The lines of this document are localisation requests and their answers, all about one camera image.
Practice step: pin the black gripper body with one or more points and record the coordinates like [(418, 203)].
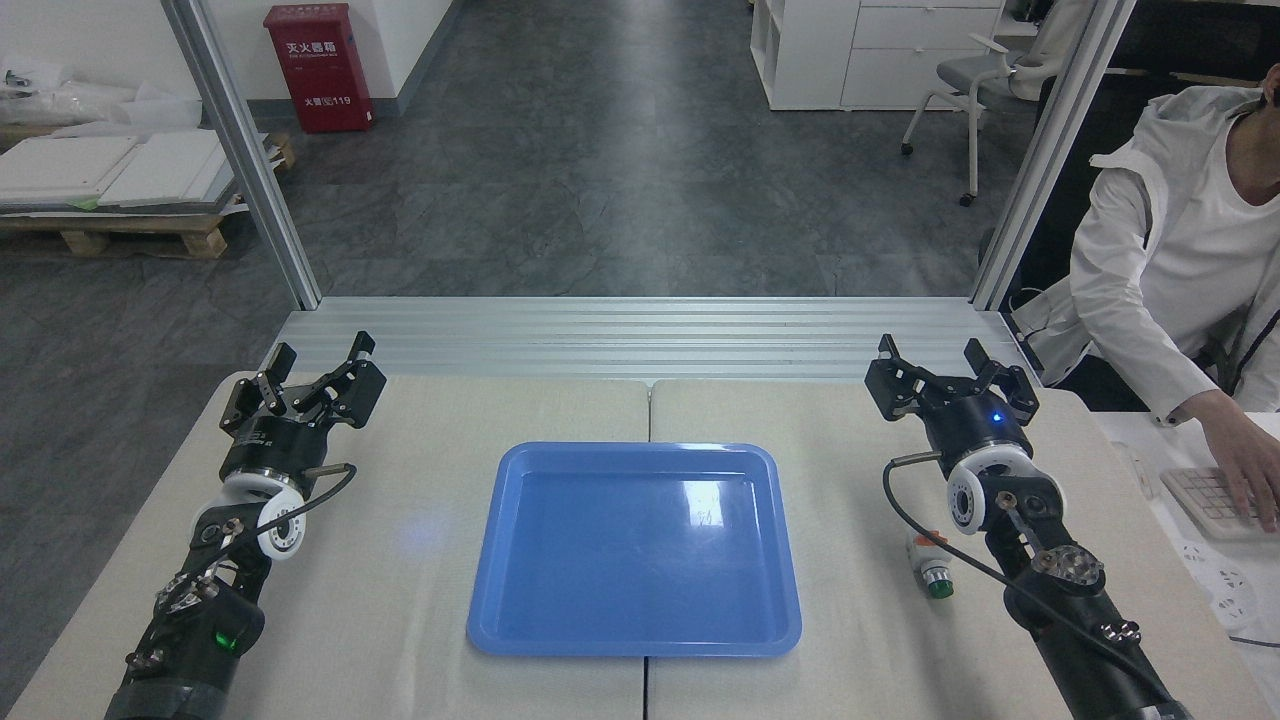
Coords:
[(272, 445), (975, 425)]

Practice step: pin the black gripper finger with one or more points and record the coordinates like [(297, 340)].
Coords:
[(255, 398), (1010, 385), (900, 385), (345, 390)]

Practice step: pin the white switch part green button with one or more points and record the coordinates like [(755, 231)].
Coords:
[(932, 568)]

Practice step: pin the blue plastic tray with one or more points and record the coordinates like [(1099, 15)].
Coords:
[(640, 560)]

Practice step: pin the person's hand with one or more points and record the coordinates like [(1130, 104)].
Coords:
[(1245, 455)]

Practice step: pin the wooden pallet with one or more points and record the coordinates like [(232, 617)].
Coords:
[(130, 235)]

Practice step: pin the white keyboard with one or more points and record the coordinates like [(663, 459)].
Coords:
[(1205, 500)]

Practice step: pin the white boards stack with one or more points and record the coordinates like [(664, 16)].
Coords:
[(110, 168)]

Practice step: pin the white power strip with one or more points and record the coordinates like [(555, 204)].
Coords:
[(1215, 585)]

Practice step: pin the grey office chair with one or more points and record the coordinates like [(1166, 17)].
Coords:
[(975, 80)]

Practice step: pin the red fire extinguisher box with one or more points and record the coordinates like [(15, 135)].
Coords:
[(320, 75)]

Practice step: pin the white cabinet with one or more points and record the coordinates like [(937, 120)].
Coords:
[(860, 55)]

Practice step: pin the clear plastic bags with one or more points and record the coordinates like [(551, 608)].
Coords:
[(60, 100)]

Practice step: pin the silver aluminium post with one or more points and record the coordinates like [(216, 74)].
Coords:
[(250, 170), (1050, 160)]

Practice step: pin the silver aluminium rail platform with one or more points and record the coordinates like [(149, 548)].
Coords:
[(650, 335)]

